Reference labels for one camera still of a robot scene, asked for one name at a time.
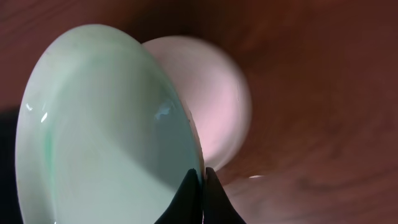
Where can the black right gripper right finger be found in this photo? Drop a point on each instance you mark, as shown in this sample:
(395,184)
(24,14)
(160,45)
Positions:
(217,208)

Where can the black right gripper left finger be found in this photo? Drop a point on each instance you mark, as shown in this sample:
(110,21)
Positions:
(185,207)

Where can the mint green plate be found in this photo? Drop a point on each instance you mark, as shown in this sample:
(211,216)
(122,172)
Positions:
(102,136)

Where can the white plate with green stain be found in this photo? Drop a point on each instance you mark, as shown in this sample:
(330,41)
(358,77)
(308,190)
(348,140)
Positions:
(213,90)

